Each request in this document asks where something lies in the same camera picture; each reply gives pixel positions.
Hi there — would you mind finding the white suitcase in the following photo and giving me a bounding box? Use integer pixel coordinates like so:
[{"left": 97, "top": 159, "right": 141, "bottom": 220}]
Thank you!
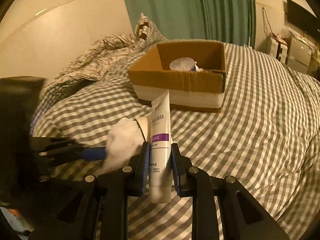
[{"left": 267, "top": 35, "right": 288, "bottom": 63}]

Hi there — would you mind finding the green curtain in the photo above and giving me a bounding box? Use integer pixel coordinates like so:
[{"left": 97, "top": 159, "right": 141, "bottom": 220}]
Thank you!
[{"left": 125, "top": 0, "right": 256, "bottom": 47}]

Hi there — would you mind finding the white purple cream tube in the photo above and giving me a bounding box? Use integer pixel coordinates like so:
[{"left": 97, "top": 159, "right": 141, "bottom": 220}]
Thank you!
[{"left": 149, "top": 90, "right": 172, "bottom": 204}]

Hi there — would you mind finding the cardboard box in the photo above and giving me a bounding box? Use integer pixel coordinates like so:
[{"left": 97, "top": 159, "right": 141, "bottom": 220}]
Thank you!
[{"left": 128, "top": 40, "right": 226, "bottom": 113}]

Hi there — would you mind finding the black wall television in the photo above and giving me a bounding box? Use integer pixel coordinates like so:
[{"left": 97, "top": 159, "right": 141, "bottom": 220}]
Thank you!
[{"left": 287, "top": 0, "right": 319, "bottom": 42}]

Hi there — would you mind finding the checked pillow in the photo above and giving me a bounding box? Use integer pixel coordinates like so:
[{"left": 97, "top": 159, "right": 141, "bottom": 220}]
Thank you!
[{"left": 135, "top": 13, "right": 166, "bottom": 47}]

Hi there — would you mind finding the blue tissue pack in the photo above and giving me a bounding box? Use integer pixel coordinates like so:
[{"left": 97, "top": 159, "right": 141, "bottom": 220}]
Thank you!
[{"left": 194, "top": 64, "right": 204, "bottom": 72}]

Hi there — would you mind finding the floral white blanket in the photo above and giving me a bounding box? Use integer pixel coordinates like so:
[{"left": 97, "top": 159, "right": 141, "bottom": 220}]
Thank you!
[{"left": 41, "top": 34, "right": 145, "bottom": 97}]

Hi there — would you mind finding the grey mini fridge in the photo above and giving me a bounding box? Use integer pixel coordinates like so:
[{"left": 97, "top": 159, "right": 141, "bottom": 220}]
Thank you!
[{"left": 286, "top": 32, "right": 312, "bottom": 74}]

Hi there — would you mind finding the white sock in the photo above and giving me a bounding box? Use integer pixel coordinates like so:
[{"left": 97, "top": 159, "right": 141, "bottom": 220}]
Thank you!
[{"left": 95, "top": 115, "right": 151, "bottom": 176}]

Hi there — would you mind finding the clear round plastic container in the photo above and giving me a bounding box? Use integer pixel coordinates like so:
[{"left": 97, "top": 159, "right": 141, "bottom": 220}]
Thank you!
[{"left": 169, "top": 57, "right": 199, "bottom": 72}]

